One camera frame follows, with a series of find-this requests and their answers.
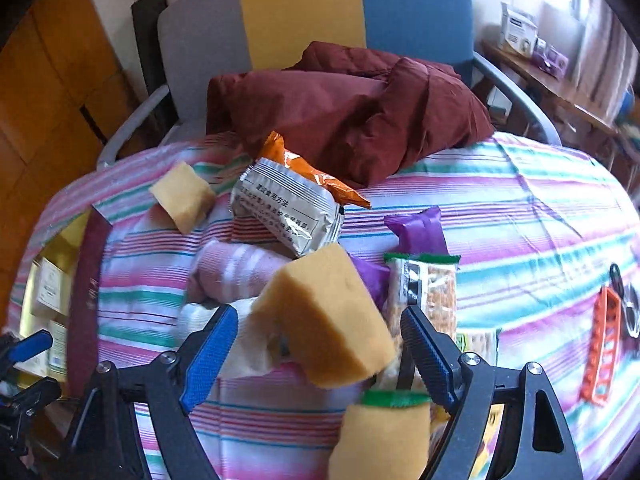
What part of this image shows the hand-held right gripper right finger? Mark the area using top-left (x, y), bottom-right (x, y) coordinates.
top-left (400, 305), bottom-right (586, 480)

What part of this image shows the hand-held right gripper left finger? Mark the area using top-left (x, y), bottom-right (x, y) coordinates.
top-left (62, 304), bottom-right (240, 480)

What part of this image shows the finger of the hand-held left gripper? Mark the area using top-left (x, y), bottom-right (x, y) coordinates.
top-left (0, 330), bottom-right (53, 363)
top-left (0, 379), bottom-right (62, 428)

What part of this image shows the white tissue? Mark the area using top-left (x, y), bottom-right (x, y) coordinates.
top-left (177, 297), bottom-right (281, 378)

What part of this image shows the dark red box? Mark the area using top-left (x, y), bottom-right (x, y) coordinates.
top-left (7, 207), bottom-right (113, 401)

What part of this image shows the green-topped yellow sponge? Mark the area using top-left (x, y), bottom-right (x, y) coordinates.
top-left (327, 389), bottom-right (432, 480)

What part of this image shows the purple snack packet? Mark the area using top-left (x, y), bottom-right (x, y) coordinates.
top-left (347, 254), bottom-right (391, 311)
top-left (384, 206), bottom-right (448, 256)

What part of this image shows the large yellow sponge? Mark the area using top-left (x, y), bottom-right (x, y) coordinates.
top-left (250, 244), bottom-right (398, 390)

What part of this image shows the orange silver snack packet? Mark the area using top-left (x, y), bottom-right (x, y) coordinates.
top-left (230, 131), bottom-right (373, 259)

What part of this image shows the cream labelled carton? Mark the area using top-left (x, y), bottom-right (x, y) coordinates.
top-left (32, 257), bottom-right (71, 318)
top-left (47, 320), bottom-right (68, 378)

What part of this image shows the green-edged cracker packet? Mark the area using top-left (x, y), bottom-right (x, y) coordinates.
top-left (382, 252), bottom-right (461, 351)

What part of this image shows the pink striped cloth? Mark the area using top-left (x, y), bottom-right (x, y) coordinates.
top-left (186, 240), bottom-right (293, 311)

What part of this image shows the small yellow sponge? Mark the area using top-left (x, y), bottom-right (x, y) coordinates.
top-left (150, 161), bottom-right (217, 235)

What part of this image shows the striped tablecloth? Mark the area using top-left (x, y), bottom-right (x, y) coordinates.
top-left (7, 132), bottom-right (640, 480)

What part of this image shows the orange plastic clip strip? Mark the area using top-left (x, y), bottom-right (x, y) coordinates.
top-left (580, 285), bottom-right (623, 406)

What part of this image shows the wooden cabinet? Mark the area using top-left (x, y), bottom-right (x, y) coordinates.
top-left (0, 0), bottom-right (151, 341)

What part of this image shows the dark red cloth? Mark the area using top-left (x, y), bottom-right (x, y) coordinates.
top-left (205, 41), bottom-right (496, 188)

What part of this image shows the wooden side desk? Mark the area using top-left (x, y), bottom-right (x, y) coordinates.
top-left (477, 40), bottom-right (640, 161)

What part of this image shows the grey yellow blue chair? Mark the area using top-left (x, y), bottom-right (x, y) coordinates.
top-left (97, 0), bottom-right (563, 171)

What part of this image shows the small purple box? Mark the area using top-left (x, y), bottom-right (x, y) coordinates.
top-left (532, 37), bottom-right (571, 78)

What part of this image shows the pale curtain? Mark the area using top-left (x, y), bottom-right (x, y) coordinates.
top-left (570, 0), bottom-right (636, 121)

